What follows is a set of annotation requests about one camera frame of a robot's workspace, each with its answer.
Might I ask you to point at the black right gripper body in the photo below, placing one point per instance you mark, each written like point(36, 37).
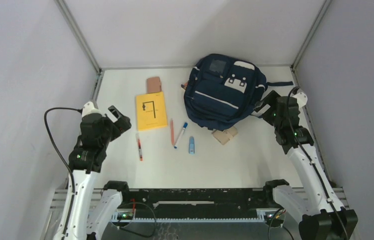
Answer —
point(276, 120)

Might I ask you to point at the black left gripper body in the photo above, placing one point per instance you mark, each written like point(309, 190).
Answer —
point(113, 129)

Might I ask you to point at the yellow paperback book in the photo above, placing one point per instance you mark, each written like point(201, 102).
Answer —
point(150, 111)

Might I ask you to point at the navy blue student backpack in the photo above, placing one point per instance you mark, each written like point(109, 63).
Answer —
point(223, 90)

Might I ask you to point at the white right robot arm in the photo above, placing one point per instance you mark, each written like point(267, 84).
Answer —
point(322, 216)

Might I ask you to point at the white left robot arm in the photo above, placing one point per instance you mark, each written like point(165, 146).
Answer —
point(78, 221)

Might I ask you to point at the red and white pen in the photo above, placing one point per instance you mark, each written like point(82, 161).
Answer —
point(139, 147)

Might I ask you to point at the orange pen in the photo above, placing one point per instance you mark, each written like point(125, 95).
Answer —
point(172, 132)

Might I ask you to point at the white marker blue cap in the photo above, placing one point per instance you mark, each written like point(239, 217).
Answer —
point(182, 131)

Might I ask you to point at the black mounting rail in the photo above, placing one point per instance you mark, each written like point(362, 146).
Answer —
point(198, 203)

